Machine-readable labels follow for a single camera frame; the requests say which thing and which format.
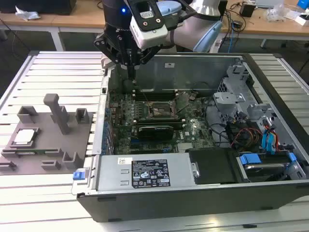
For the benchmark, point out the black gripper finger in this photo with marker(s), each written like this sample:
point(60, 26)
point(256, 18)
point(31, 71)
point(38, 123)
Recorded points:
point(106, 46)
point(147, 54)

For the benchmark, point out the thin metal locking lever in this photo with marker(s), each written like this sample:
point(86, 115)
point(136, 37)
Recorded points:
point(146, 96)
point(183, 108)

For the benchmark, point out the silver CPU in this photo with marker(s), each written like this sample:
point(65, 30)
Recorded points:
point(24, 136)

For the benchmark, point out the CPU socket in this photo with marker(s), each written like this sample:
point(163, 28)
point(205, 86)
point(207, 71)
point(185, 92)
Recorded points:
point(160, 111)

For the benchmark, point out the black RAM slot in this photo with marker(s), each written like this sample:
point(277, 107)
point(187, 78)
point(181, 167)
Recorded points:
point(157, 119)
point(159, 97)
point(159, 91)

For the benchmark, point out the coin cell battery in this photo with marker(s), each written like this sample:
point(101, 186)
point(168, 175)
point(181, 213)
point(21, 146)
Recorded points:
point(192, 97)

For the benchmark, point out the large black box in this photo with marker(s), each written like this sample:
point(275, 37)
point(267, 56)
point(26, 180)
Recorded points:
point(48, 6)

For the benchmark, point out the white power strip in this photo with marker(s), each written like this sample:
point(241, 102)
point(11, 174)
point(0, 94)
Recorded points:
point(217, 46)

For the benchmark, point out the black installed RAM stick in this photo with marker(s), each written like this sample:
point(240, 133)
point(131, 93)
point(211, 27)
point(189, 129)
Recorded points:
point(179, 124)

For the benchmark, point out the black graphics card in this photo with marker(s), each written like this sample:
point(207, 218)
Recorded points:
point(157, 133)

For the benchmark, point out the crumpled white paper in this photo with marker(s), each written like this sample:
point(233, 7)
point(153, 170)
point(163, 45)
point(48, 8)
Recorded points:
point(26, 14)

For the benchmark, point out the silver drive cage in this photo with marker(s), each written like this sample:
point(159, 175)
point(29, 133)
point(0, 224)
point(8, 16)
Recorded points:
point(231, 84)

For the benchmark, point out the black power adapter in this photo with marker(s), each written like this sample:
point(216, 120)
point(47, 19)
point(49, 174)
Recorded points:
point(237, 24)

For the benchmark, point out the green motherboard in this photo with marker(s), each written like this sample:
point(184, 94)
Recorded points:
point(198, 135)

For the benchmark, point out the silver chipset heatsink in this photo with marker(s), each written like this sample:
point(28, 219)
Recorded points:
point(185, 147)

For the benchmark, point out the grey parts rack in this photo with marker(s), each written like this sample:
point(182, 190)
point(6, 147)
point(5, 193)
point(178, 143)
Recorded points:
point(60, 145)

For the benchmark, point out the small black box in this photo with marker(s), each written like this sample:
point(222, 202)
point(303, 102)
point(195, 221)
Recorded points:
point(247, 10)

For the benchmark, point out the silver power supply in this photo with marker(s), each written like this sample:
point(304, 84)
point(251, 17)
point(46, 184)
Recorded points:
point(113, 169)

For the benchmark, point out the black plastic shroud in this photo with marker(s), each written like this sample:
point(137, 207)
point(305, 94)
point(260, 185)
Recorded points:
point(212, 166)

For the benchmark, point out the grey flat device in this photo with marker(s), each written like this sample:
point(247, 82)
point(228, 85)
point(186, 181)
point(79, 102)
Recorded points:
point(268, 3)

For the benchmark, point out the blue case latch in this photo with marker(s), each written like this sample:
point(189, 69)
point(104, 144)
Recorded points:
point(79, 174)

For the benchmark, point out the green RAM stick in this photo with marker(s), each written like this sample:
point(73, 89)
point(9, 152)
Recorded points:
point(29, 152)

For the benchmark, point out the clear plastic bag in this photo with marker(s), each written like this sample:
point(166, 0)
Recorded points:
point(277, 13)

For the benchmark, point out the blue disk carrier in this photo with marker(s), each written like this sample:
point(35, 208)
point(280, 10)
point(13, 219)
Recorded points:
point(249, 159)

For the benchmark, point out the black open PC case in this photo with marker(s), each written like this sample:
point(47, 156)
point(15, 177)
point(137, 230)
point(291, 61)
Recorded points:
point(169, 205)

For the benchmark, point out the white small box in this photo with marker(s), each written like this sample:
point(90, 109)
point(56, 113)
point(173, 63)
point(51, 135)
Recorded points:
point(303, 20)

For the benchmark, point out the black hard disk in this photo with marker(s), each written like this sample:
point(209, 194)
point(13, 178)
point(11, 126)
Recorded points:
point(263, 169)

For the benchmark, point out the blue box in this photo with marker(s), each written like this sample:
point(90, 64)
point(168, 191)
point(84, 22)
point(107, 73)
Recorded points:
point(303, 4)

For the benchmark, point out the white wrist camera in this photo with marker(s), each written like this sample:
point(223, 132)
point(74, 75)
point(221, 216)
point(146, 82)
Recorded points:
point(149, 36)

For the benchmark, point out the wooden desk white frame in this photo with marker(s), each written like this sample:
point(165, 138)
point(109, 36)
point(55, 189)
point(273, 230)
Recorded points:
point(72, 20)

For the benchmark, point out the silver metal bracket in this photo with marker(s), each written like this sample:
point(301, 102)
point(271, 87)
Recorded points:
point(227, 96)

